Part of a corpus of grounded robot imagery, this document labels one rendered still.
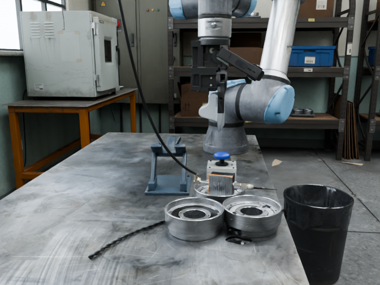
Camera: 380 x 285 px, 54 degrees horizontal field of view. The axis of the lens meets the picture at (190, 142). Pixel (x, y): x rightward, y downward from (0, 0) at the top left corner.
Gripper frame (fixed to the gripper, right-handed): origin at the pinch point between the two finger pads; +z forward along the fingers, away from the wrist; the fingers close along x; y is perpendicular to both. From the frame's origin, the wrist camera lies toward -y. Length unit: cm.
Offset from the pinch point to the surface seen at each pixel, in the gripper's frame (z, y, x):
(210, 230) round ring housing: 12.1, 0.7, 30.7
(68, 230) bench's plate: 14.1, 26.1, 29.5
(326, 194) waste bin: 55, -53, -108
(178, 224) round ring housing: 11.0, 6.0, 31.2
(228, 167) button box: 9.5, -1.8, 1.8
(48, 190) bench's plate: 14.0, 39.4, 10.4
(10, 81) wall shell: 1, 165, -179
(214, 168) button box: 9.6, 1.5, 3.3
